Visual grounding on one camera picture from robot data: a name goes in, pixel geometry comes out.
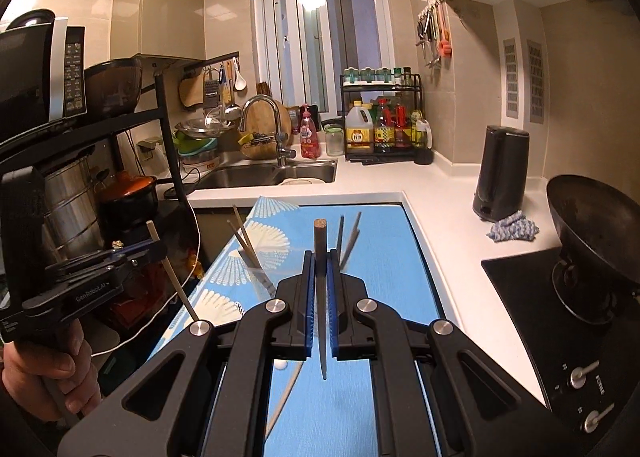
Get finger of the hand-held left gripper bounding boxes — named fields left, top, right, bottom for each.
left=112, top=252, right=169, bottom=283
left=47, top=238, right=169, bottom=270

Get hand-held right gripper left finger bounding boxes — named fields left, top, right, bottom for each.
left=57, top=251, right=317, bottom=457

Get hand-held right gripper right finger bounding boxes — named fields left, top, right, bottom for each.
left=327, top=251, right=586, bottom=457

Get person's left hand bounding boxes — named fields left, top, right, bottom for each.
left=1, top=321, right=104, bottom=422

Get large steel pot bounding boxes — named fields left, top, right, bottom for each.
left=40, top=157, right=108, bottom=263

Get orange cooking pot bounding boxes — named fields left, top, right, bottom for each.
left=95, top=172, right=159, bottom=234

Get blue mat with cream print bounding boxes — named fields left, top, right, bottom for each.
left=150, top=196, right=446, bottom=457

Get green plastic basin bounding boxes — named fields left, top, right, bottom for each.
left=175, top=134, right=221, bottom=158

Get black metal shelf rack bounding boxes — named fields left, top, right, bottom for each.
left=0, top=57, right=193, bottom=288

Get steel sink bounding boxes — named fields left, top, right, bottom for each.
left=192, top=159, right=339, bottom=190

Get steel bowl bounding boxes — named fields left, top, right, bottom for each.
left=174, top=117, right=234, bottom=138

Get black microwave oven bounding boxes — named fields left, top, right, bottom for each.
left=0, top=9, right=89, bottom=138

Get black bowl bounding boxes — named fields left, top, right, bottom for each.
left=84, top=58, right=144, bottom=119

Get small hanging wooden board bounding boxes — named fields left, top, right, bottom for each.
left=179, top=72, right=206, bottom=108

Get glass jar with green lid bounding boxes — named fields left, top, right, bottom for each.
left=325, top=123, right=343, bottom=156

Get red dish soap bottle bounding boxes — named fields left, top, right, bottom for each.
left=299, top=104, right=321, bottom=160

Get round wooden cutting board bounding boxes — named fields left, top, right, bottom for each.
left=240, top=99, right=293, bottom=160

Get chrome kitchen faucet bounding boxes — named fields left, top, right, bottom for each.
left=237, top=95, right=296, bottom=168

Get yellow cooking oil jug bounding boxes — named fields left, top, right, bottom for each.
left=345, top=102, right=376, bottom=154

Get black and white dispenser bottle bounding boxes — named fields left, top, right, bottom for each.
left=415, top=119, right=434, bottom=166

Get red-capped sauce bottle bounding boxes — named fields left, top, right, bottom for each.
left=375, top=97, right=397, bottom=154

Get black gas stove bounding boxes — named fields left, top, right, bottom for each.
left=481, top=244, right=640, bottom=445

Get blue and white rag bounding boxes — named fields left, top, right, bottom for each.
left=487, top=212, right=541, bottom=243

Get black electric kettle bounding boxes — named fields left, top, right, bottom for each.
left=472, top=125, right=531, bottom=222

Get row of green-lid spice jars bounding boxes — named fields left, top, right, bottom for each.
left=344, top=66, right=415, bottom=86

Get black spice rack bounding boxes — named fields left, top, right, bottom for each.
left=340, top=73, right=426, bottom=160

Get metal stove knob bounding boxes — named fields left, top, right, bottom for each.
left=567, top=361, right=601, bottom=391
left=582, top=404, right=616, bottom=434

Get black wok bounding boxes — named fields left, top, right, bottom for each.
left=546, top=174, right=640, bottom=283

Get hanging kitchen scissors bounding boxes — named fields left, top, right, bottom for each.
left=416, top=12, right=437, bottom=69

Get white framed window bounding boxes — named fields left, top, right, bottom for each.
left=259, top=0, right=397, bottom=114

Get white cable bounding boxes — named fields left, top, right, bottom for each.
left=92, top=187, right=204, bottom=359

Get grey wall vent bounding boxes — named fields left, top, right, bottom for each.
left=526, top=40, right=545, bottom=125
left=502, top=38, right=521, bottom=118

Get orange-handled hanging tool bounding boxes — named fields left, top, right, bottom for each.
left=435, top=3, right=454, bottom=58

